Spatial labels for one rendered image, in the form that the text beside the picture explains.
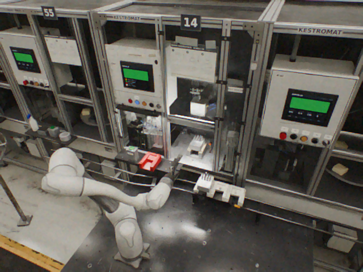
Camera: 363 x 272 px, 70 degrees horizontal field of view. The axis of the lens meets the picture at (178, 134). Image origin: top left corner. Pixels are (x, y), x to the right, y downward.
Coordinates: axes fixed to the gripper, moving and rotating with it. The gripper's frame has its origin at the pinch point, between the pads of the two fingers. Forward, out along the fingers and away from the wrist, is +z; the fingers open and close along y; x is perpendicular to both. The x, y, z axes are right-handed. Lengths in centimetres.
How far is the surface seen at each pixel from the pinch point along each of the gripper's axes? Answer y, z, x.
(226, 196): -24.5, 2.5, -34.8
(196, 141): -9.8, 38.3, 0.4
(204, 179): -19.5, 7.9, -16.6
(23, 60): 50, 18, 146
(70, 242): -112, -35, 106
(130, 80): 48, 18, 44
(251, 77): 60, 22, -38
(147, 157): -16.9, 13.2, 34.2
